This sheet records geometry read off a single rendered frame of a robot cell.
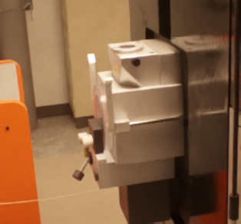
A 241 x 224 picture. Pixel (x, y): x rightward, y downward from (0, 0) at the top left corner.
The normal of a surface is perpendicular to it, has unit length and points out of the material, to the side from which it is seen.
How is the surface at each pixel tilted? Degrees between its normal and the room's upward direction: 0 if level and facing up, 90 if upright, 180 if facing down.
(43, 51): 90
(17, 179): 90
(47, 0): 90
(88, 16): 90
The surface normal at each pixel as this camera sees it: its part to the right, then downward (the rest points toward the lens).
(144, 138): 0.21, 0.31
